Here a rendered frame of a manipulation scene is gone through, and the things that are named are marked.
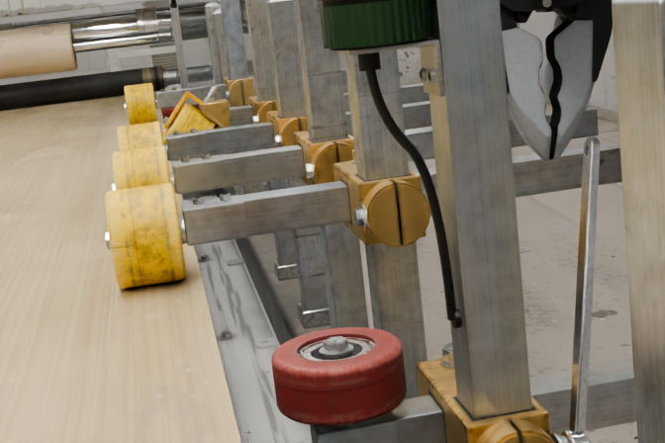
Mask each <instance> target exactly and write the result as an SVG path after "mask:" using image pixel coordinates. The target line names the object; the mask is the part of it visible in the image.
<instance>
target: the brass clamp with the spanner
mask: <svg viewBox="0 0 665 443"><path fill-rule="evenodd" d="M442 359H443V358H442ZM442 359H436V360H430V361H424V362H419V363H417V365H416V368H417V378H418V388H419V397H423V396H429V395H431V397H432V398H433V399H434V401H435V402H436V403H437V405H438V406H439V407H440V409H441V410H442V413H443V424H444V434H445V443H555V442H554V441H553V439H552V438H551V435H550V422H549V413H548V411H547V410H546V409H545V408H544V407H543V406H542V405H541V404H540V403H539V402H538V401H537V400H535V399H534V398H533V397H531V405H532V409H526V410H521V411H515V412H509V413H504V414H498V415H493V416H487V417H481V418H474V417H473V416H472V415H471V414H470V413H469V411H468V410H467V409H466V408H465V407H464V405H463V404H462V403H461V402H460V400H459V399H458V398H457V390H456V381H455V370H454V369H449V368H445V367H443V366H441V360H442Z"/></svg>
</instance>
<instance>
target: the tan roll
mask: <svg viewBox="0 0 665 443"><path fill-rule="evenodd" d="M70 26H71V25H70V24H61V25H52V26H43V27H34V28H25V29H17V30H8V31H0V79H6V78H14V77H22V76H31V75H39V74H47V73H56V72H63V71H72V70H76V69H77V56H76V54H77V53H80V52H88V51H96V50H105V49H113V48H122V47H130V46H139V45H147V44H163V43H172V42H174V35H173V29H166V30H158V31H149V32H140V33H132V34H123V35H114V36H107V37H98V38H89V39H81V40H73V39H72V34H71V27H70Z"/></svg>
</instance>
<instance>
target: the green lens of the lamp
mask: <svg viewBox="0 0 665 443"><path fill-rule="evenodd" d="M319 9H320V18H321V27H322V36H323V45H324V48H347V47H359V46H370V45H379V44H395V43H402V42H409V41H416V40H422V39H427V38H431V37H433V33H432V22H431V11H430V1H429V0H388V1H379V2H370V3H361V4H352V5H342V6H331V7H319Z"/></svg>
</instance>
